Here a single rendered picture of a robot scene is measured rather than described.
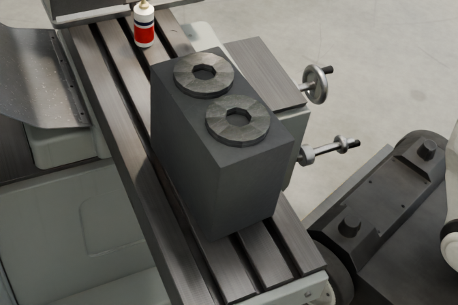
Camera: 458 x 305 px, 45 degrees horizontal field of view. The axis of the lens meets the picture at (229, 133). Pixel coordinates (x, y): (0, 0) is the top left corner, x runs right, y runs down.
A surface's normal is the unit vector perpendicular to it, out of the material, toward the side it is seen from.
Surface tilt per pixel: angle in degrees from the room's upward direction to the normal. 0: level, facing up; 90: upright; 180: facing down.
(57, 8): 90
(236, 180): 90
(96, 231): 90
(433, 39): 0
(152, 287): 0
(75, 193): 90
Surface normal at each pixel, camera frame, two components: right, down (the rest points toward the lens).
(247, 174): 0.49, 0.68
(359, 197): 0.10, -0.67
